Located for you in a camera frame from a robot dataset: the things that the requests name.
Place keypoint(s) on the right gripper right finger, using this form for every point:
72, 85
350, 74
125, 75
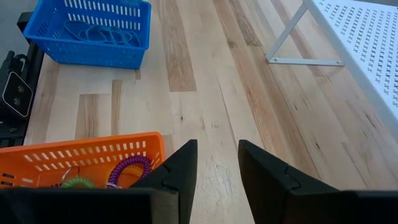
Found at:
267, 186

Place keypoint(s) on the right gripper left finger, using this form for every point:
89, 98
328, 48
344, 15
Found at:
180, 174

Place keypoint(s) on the blue plastic basket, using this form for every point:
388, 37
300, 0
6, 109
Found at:
93, 57

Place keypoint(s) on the white perforated metal shelf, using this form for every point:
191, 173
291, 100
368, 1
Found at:
357, 40

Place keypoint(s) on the orange plastic basket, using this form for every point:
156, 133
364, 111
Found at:
77, 143

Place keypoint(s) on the black table-level camera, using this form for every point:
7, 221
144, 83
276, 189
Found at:
15, 96

